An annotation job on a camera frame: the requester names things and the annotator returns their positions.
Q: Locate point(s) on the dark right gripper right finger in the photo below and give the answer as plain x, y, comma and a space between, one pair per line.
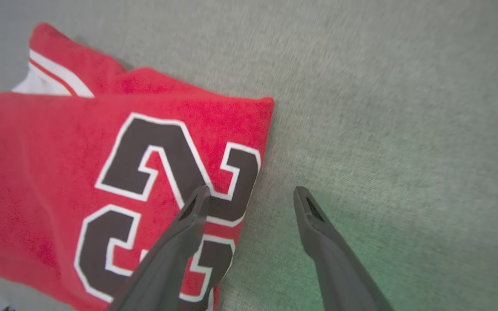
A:
344, 280

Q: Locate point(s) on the red and white jersey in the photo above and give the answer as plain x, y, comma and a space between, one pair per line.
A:
37, 172

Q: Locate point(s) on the grey fabric sofa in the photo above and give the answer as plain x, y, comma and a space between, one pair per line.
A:
404, 108

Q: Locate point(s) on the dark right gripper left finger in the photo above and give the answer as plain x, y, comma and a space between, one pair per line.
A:
162, 272

